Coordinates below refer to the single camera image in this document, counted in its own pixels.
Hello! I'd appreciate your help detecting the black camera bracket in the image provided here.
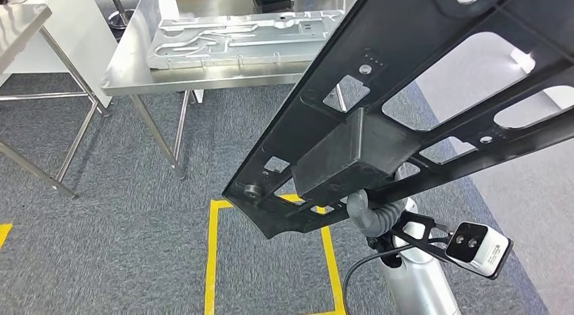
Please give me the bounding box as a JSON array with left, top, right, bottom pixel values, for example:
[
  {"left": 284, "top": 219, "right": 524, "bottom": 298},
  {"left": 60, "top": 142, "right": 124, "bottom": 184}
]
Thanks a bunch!
[{"left": 390, "top": 211, "right": 458, "bottom": 264}]

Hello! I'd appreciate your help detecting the black router with antennas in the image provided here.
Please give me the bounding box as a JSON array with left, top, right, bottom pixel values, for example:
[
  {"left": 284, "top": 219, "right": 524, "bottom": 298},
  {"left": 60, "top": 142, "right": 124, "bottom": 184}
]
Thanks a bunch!
[{"left": 250, "top": 0, "right": 295, "bottom": 13}]

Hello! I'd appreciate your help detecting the steel workbench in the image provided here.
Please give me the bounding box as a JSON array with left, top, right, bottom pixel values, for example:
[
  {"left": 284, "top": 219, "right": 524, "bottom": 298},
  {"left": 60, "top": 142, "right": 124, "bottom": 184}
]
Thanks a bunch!
[{"left": 99, "top": 0, "right": 364, "bottom": 182}]

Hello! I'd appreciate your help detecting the yellow floor tape marking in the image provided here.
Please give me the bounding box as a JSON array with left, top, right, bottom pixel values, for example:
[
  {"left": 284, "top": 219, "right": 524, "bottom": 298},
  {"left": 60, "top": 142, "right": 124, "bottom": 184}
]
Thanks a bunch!
[
  {"left": 204, "top": 194, "right": 347, "bottom": 315},
  {"left": 0, "top": 223, "right": 14, "bottom": 250}
]

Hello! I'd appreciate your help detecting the steel stanchion post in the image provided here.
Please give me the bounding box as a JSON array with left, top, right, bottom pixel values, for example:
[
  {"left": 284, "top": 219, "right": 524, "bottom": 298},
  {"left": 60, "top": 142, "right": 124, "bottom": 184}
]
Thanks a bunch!
[{"left": 106, "top": 0, "right": 136, "bottom": 31}]

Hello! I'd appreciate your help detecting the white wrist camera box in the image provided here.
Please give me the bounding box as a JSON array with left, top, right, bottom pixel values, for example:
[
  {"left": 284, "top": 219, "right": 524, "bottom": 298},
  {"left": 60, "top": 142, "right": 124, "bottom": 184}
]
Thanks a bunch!
[{"left": 446, "top": 222, "right": 514, "bottom": 280}]

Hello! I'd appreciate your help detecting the stamped metal panel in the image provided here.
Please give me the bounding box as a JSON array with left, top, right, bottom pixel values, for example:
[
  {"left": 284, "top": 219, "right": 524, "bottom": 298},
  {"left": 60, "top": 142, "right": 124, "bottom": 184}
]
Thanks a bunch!
[{"left": 147, "top": 9, "right": 346, "bottom": 72}]

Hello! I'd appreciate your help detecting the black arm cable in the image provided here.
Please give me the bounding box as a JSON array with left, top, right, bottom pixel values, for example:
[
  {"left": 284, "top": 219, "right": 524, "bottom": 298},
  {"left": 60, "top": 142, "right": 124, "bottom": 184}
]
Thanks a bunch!
[{"left": 341, "top": 238, "right": 451, "bottom": 315}]

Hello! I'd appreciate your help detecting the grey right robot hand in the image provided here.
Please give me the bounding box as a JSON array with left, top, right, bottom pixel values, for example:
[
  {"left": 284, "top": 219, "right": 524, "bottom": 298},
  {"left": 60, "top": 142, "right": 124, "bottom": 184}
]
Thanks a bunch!
[{"left": 346, "top": 189, "right": 382, "bottom": 237}]

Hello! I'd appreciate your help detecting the black plastic plate frame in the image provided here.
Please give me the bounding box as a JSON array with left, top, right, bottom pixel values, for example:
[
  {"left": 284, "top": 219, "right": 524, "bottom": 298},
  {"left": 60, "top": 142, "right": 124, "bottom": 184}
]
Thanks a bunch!
[{"left": 221, "top": 0, "right": 574, "bottom": 240}]

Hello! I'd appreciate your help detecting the steel side table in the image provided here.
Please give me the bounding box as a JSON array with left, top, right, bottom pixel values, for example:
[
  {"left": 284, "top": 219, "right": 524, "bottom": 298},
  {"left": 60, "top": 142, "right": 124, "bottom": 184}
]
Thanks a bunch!
[{"left": 0, "top": 3, "right": 111, "bottom": 201}]

